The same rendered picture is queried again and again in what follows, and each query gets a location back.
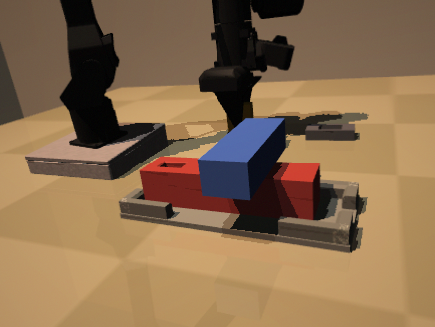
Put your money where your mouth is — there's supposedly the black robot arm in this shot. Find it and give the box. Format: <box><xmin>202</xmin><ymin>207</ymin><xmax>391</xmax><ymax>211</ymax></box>
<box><xmin>60</xmin><ymin>0</ymin><xmax>304</xmax><ymax>149</ymax></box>

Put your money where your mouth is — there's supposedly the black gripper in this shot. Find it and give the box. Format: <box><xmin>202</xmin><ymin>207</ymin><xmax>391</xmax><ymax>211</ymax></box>
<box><xmin>199</xmin><ymin>21</ymin><xmax>267</xmax><ymax>127</ymax></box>

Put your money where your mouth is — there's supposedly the blue rectangular block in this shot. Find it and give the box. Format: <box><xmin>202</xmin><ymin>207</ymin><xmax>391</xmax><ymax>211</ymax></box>
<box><xmin>198</xmin><ymin>118</ymin><xmax>286</xmax><ymax>200</ymax></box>

